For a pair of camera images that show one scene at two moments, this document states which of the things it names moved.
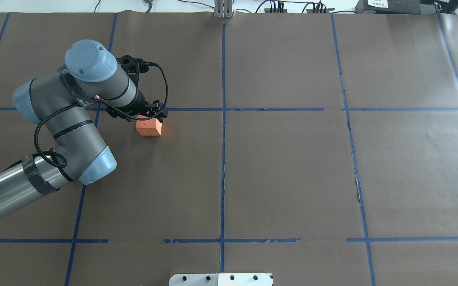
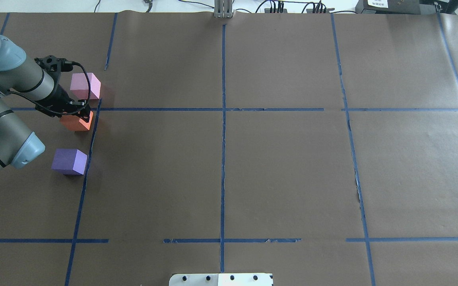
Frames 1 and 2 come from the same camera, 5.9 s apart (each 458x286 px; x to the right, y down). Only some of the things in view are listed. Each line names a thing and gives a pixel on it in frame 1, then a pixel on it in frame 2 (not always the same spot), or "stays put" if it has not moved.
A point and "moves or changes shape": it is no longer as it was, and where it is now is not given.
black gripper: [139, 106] to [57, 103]
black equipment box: [407, 7] stays put
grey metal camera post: [223, 8] stays put
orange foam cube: [150, 127] moves or changes shape
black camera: [132, 66] to [53, 66]
